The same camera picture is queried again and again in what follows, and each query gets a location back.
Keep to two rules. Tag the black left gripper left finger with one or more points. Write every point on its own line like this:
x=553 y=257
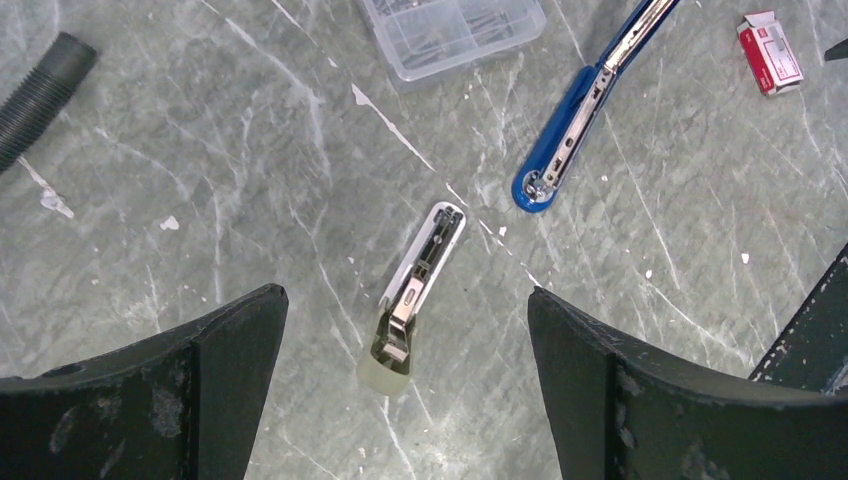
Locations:
x=182 y=404

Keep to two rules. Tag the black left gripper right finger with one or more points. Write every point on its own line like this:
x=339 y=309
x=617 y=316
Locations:
x=621 y=408

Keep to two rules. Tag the small beige white stapler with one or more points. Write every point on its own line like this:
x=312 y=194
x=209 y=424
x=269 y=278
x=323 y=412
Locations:
x=387 y=361

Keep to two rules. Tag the blue black stapler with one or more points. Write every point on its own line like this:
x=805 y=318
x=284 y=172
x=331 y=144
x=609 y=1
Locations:
x=545 y=168

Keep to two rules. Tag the red white staples box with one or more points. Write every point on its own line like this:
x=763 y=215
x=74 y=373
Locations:
x=768 y=53

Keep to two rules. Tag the clear plastic screw organizer box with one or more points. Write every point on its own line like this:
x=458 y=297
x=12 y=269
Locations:
x=424 y=42

